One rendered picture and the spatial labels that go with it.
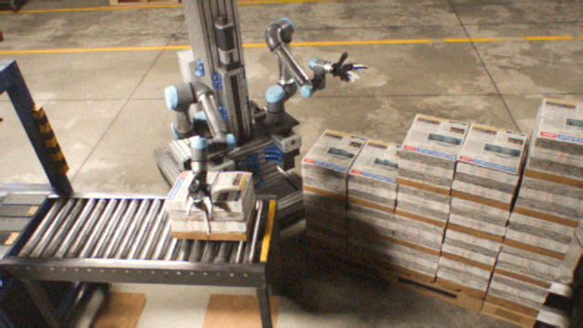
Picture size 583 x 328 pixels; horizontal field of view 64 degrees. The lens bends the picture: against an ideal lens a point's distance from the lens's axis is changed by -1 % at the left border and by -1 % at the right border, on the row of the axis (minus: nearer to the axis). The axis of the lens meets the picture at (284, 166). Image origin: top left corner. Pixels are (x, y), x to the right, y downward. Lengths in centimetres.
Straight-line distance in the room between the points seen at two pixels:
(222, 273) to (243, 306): 86
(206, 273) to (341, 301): 110
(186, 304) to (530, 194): 212
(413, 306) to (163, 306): 159
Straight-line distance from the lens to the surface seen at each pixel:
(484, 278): 298
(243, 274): 229
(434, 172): 255
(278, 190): 356
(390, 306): 313
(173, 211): 234
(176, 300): 328
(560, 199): 254
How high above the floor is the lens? 252
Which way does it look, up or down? 38 degrees down
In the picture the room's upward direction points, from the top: 5 degrees counter-clockwise
